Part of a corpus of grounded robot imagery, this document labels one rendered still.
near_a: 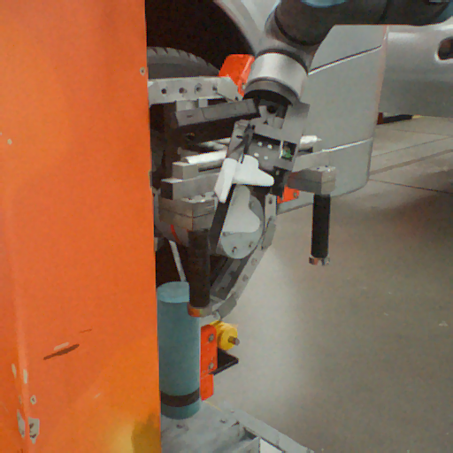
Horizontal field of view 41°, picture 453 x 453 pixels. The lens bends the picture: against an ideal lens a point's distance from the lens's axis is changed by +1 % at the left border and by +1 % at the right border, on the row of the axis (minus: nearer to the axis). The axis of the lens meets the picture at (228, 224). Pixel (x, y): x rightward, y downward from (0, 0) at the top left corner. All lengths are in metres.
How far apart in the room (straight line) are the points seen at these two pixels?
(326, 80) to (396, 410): 1.13
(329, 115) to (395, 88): 1.88
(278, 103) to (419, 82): 2.78
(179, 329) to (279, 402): 1.08
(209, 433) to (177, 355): 0.51
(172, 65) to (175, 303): 0.49
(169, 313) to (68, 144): 0.63
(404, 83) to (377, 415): 2.00
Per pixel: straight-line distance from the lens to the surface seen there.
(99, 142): 0.58
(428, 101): 3.56
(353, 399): 2.23
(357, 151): 1.88
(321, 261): 1.26
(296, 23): 0.78
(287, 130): 0.76
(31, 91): 0.54
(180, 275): 1.43
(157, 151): 1.43
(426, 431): 2.14
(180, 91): 1.21
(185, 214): 0.97
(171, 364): 1.19
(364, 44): 1.85
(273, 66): 0.78
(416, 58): 3.54
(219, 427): 1.67
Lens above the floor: 1.19
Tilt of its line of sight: 17 degrees down
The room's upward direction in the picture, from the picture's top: straight up
